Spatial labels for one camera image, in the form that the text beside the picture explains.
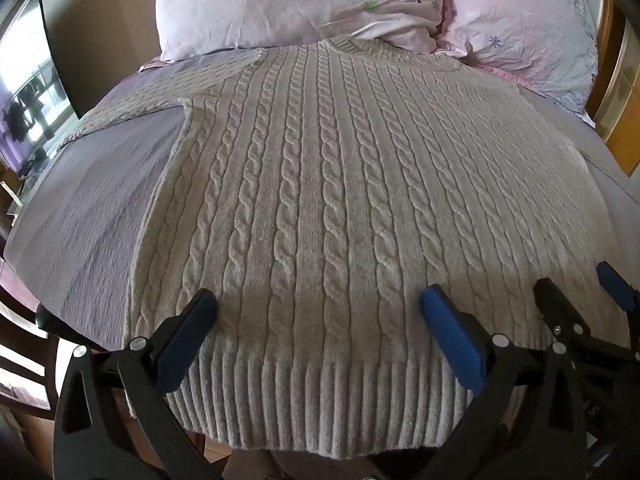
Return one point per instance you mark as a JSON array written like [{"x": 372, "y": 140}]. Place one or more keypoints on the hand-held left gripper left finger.
[{"x": 184, "y": 341}]

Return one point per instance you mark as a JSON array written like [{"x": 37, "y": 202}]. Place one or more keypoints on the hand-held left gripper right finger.
[{"x": 456, "y": 341}]

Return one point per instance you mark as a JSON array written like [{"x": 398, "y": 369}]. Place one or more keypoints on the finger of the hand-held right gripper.
[
  {"x": 616, "y": 284},
  {"x": 556, "y": 305}
]

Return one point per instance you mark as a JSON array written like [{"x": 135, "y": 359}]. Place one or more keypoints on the dark wooden chair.
[{"x": 25, "y": 340}]

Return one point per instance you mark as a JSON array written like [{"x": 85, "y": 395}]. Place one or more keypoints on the wooden headboard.
[{"x": 617, "y": 90}]

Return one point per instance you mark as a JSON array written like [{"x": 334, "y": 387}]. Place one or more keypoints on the pink floral pillow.
[{"x": 520, "y": 25}]

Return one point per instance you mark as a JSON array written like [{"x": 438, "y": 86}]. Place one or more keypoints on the window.
[{"x": 27, "y": 90}]

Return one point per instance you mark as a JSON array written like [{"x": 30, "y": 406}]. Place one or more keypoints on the white floral pillow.
[{"x": 280, "y": 0}]

